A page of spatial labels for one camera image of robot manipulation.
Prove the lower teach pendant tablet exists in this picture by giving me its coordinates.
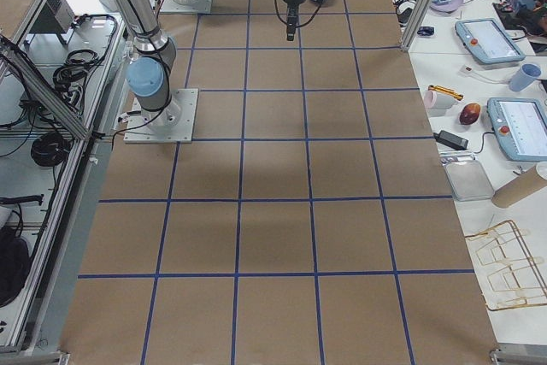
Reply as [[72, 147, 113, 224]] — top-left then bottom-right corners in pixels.
[[486, 97, 546, 162]]

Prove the black cable bundle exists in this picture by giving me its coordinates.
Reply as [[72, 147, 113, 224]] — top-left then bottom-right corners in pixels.
[[52, 49, 105, 93]]

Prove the yellow handled tool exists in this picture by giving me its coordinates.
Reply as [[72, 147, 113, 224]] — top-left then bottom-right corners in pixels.
[[428, 85, 463, 101]]

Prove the black cable coil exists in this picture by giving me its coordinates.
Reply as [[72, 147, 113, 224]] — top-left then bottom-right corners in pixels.
[[30, 129, 72, 168]]

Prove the light blue plastic cup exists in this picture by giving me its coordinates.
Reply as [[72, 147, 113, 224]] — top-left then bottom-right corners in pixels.
[[509, 63, 542, 92]]

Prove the aluminium diagonal frame beam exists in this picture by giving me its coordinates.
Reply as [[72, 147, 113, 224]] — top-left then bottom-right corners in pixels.
[[1, 35, 91, 140]]

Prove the purple plate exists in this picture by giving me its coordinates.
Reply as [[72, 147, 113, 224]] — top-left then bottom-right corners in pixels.
[[429, 0, 464, 13]]

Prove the metal tray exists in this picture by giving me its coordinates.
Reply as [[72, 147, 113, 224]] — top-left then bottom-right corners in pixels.
[[439, 150, 494, 202]]

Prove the cardboard tube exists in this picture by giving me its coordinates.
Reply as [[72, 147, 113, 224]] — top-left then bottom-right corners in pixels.
[[491, 162, 546, 208]]

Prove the upper teach pendant tablet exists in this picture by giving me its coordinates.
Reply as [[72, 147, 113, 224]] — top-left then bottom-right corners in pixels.
[[455, 18, 526, 65]]

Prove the person at table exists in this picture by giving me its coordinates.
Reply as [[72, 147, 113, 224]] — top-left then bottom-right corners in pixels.
[[506, 0, 546, 36]]

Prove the black bag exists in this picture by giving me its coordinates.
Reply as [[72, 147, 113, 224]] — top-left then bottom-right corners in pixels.
[[0, 227, 31, 307]]

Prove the gold wire rack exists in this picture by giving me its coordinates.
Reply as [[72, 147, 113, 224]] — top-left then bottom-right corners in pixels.
[[465, 220, 546, 312]]

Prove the teach pendant tablet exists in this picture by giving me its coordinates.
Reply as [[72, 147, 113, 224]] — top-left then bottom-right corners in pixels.
[[486, 97, 546, 162], [455, 18, 526, 65]]

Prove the pink cup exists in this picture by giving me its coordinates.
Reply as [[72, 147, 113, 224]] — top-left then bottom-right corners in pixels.
[[423, 90, 458, 110]]

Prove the black power adapter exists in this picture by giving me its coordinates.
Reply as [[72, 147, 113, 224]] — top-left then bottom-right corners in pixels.
[[433, 130, 468, 150]]

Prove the small blue black object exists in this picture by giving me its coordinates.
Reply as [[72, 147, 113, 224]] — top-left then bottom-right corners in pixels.
[[417, 26, 435, 37]]

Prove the grey control box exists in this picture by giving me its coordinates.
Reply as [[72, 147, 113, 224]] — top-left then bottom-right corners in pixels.
[[29, 0, 74, 45]]

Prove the red mango fruit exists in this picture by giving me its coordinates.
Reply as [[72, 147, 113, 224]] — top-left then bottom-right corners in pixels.
[[459, 103, 481, 126]]

